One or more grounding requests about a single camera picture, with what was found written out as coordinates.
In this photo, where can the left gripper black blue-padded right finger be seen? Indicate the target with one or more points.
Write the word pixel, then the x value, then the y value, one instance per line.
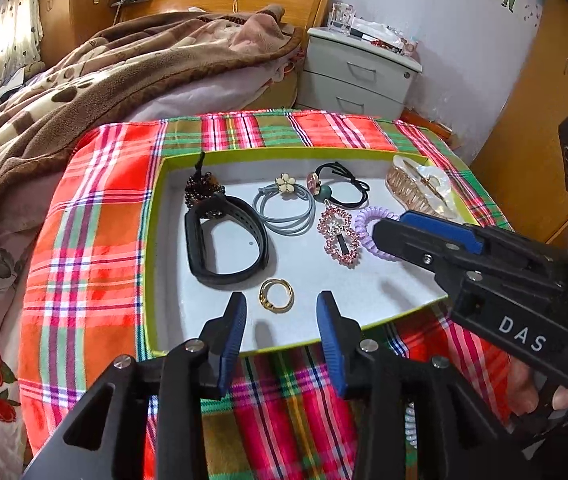
pixel 458 436

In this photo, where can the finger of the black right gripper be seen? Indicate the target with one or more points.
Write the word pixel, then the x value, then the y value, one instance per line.
pixel 429 252

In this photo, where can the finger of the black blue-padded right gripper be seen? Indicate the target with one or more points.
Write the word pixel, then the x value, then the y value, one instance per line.
pixel 443 227

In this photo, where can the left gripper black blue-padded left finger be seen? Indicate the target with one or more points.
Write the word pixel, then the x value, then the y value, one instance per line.
pixel 103 436

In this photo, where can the rose gold hair claw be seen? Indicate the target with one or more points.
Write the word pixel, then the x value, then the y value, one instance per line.
pixel 423 188

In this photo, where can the pink rhinestone hair clip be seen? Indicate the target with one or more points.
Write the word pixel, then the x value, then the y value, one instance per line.
pixel 341 242

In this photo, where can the black wristband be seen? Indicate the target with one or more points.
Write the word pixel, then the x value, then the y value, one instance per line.
pixel 226 241

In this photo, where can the person's right hand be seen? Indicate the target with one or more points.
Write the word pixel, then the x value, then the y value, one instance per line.
pixel 522 395

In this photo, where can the wooden wardrobe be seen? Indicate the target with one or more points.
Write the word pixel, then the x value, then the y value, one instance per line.
pixel 520 165

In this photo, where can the red plaid cloth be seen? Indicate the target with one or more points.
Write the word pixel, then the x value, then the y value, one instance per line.
pixel 83 299

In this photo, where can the green-edged white tray box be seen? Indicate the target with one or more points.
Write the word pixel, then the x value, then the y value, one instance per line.
pixel 281 299

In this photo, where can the white nightstand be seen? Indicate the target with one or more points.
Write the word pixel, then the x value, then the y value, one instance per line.
pixel 347 75

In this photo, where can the clear acrylic holder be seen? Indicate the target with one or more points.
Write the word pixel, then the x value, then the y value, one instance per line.
pixel 341 17

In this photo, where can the brown paw-print blanket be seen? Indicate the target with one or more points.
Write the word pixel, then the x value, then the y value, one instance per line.
pixel 123 67

